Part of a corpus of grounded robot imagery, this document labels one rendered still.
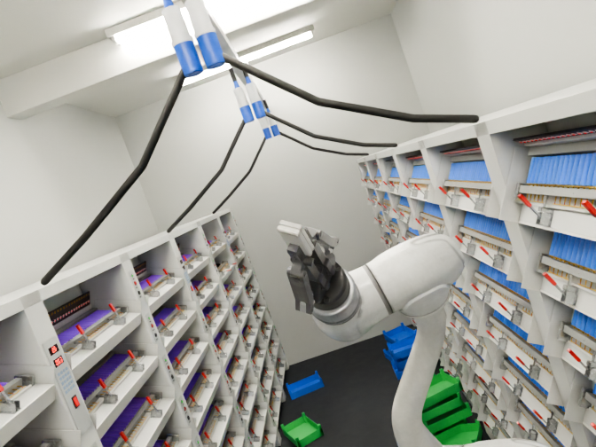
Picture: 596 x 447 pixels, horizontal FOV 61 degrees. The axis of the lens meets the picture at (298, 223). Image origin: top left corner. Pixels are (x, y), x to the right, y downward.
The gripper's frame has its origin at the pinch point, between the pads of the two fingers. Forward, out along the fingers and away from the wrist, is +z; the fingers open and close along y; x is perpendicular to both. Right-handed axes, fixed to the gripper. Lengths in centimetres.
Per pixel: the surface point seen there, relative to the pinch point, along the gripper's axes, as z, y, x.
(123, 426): -117, -46, -84
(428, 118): -69, 71, -4
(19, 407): -50, -42, -72
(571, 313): -85, 29, 45
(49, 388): -61, -37, -76
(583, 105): -18, 41, 31
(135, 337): -126, -16, -103
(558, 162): -47, 49, 31
